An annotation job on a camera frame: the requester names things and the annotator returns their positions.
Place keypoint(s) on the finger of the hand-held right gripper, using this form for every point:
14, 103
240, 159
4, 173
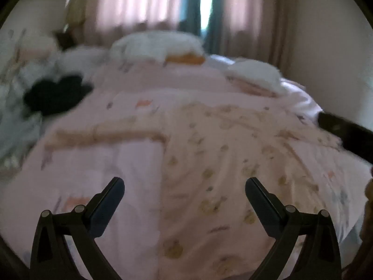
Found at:
346, 134

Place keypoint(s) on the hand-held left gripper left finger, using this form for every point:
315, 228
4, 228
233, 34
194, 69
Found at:
109, 204

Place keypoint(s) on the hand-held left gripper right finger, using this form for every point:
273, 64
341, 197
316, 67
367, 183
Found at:
259, 204

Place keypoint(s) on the small pink bear-print garment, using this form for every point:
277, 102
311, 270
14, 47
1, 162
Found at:
221, 157

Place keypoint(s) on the pink animal-print blanket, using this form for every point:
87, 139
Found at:
122, 166

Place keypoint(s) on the small white fluffy pillow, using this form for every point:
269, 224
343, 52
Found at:
253, 70

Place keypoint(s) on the black cloth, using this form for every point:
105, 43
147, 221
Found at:
55, 94

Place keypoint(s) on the pale grey printed quilt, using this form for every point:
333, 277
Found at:
17, 116

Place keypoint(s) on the pink curtain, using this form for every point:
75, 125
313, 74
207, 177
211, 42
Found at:
250, 17
134, 3

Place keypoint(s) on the orange cushion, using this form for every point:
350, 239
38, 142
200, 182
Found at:
185, 59

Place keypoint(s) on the dark object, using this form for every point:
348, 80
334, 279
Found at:
64, 38

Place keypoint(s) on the teal curtain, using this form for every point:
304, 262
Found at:
214, 20
192, 3

